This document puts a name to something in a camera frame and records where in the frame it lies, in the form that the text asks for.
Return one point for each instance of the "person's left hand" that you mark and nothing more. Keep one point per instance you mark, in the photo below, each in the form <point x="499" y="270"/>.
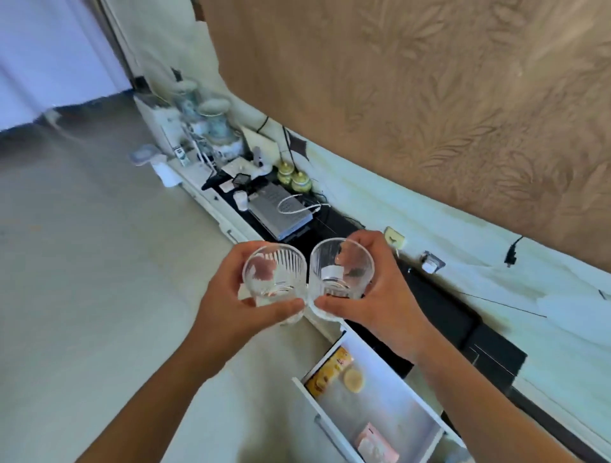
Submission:
<point x="224" y="310"/>

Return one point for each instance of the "person's right hand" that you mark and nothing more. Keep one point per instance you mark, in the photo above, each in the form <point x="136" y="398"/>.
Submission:
<point x="391" y="310"/>

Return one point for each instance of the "person's right thumb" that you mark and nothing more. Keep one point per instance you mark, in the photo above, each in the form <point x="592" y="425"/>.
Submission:
<point x="339" y="306"/>

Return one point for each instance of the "person's left thumb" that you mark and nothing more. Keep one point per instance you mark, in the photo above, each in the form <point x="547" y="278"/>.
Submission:
<point x="277" y="311"/>

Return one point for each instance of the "ribbed clear drinking glass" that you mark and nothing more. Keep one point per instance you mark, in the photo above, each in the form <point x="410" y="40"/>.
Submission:
<point x="281" y="272"/>

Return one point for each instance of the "smooth clear drinking glass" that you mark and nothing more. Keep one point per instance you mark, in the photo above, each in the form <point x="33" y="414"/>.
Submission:
<point x="334" y="260"/>

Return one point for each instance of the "person's left forearm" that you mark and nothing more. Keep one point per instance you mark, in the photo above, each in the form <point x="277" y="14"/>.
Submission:
<point x="157" y="400"/>

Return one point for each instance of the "person's right forearm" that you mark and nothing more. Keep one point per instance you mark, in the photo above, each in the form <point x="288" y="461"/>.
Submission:
<point x="482" y="410"/>

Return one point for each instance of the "yellow cardboard box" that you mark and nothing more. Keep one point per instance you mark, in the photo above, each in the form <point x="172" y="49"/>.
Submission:
<point x="327" y="374"/>

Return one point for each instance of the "round pale yellow disc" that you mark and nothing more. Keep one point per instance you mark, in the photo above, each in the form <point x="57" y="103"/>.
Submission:
<point x="353" y="380"/>

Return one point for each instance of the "silver media player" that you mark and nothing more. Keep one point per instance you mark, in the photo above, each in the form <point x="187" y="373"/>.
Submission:
<point x="279" y="212"/>

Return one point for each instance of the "white low cabinet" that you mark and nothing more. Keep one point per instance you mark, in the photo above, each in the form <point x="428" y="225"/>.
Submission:
<point x="224" y="224"/>

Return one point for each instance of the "white plug adapter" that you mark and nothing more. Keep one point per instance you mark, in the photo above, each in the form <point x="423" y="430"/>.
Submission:
<point x="432" y="263"/>

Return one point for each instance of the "black television base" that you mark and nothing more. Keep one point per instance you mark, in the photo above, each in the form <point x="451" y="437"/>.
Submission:
<point x="448" y="310"/>

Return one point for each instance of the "white open drawer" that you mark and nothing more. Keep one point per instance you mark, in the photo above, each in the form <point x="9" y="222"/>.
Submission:
<point x="405" y="396"/>

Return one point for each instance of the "small white bottle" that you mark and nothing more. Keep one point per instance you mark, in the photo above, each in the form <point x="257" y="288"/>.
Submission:
<point x="240" y="200"/>

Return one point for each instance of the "small green lidded jar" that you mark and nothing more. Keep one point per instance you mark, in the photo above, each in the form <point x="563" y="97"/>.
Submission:
<point x="301" y="182"/>
<point x="285" y="174"/>

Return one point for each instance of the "small black square device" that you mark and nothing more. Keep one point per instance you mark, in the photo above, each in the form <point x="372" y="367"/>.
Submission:
<point x="241" y="181"/>

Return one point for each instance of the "pink packet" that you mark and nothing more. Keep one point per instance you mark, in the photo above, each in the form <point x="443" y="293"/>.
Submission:
<point x="374" y="443"/>

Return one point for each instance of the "white paper card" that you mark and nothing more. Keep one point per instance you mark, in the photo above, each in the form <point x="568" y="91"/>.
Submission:
<point x="236" y="168"/>

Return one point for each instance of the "black flat box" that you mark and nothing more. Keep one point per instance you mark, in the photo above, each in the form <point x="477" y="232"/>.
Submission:
<point x="499" y="357"/>

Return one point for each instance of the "white floor box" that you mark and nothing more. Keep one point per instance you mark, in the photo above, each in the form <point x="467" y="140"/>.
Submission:
<point x="166" y="174"/>

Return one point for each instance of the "white porcelain vase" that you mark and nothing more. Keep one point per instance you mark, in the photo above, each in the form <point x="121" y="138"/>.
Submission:
<point x="187" y="102"/>
<point x="217" y="129"/>

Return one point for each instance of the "clear plastic floor container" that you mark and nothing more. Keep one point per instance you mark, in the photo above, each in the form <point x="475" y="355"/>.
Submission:
<point x="145" y="155"/>

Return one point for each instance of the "pale curtain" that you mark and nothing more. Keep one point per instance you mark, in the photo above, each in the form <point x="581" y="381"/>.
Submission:
<point x="52" y="52"/>

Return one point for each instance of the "cream wall socket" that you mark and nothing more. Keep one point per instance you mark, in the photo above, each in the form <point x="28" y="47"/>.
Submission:
<point x="395" y="237"/>

